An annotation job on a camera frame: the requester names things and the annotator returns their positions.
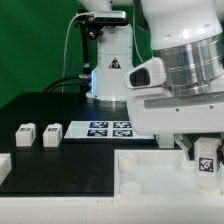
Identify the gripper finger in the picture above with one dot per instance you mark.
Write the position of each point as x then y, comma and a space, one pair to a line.
220, 153

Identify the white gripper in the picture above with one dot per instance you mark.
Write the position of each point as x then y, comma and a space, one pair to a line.
153, 113

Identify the white square tabletop part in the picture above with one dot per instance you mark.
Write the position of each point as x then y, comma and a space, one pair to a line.
156, 172

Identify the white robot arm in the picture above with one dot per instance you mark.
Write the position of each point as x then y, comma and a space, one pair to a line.
180, 90

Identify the white left fence block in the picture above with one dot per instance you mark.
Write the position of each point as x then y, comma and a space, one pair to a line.
5, 166

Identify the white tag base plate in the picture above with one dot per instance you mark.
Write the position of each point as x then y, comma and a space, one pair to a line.
103, 130

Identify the white front fence rail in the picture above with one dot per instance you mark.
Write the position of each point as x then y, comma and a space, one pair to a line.
121, 210

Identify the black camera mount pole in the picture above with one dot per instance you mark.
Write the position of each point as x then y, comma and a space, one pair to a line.
85, 53

